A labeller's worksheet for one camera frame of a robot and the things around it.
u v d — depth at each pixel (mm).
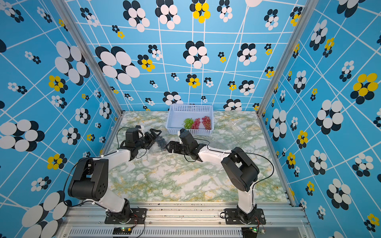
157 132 872
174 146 792
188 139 722
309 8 683
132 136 722
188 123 1114
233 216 736
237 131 1052
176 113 1198
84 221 733
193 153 691
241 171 487
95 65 912
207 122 1109
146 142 820
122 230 722
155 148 988
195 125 1075
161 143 964
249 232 694
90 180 456
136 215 734
